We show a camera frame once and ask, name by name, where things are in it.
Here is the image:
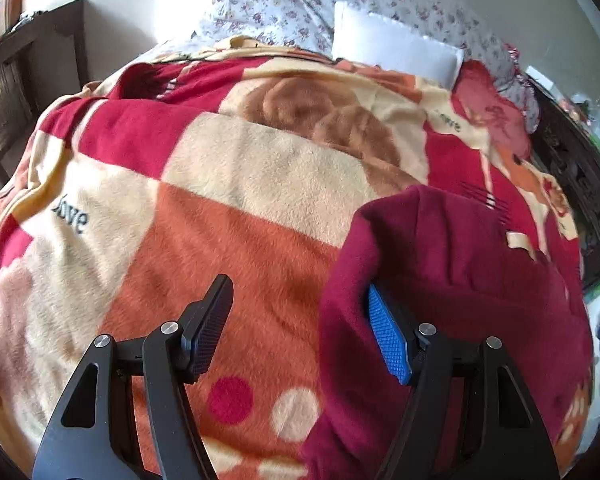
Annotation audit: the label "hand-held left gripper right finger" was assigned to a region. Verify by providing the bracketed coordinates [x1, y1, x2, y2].
[367, 283, 561, 480]

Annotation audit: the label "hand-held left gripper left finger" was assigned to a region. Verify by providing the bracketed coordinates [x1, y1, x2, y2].
[30, 274, 235, 480]

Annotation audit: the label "dark carved wooden furniture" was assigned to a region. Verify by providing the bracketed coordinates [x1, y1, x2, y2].
[525, 75, 600, 292]

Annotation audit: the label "printed checkered fleece blanket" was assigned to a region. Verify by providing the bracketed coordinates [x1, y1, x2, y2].
[0, 35, 597, 480]

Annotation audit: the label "maroon fleece garment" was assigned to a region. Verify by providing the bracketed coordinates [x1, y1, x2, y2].
[300, 185, 594, 480]

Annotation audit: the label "white pillow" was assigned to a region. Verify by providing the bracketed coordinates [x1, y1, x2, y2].
[331, 1, 466, 89]

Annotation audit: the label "floral quilt pillows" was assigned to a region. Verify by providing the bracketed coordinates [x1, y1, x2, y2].
[195, 0, 542, 134]

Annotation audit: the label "pile of assorted small goods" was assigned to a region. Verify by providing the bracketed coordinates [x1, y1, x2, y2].
[555, 85, 600, 173]

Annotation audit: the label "red heart cushion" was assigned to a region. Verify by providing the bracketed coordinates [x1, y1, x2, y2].
[452, 60, 534, 162]

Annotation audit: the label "dark wooden table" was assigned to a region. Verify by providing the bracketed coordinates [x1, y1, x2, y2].
[0, 0, 92, 197]

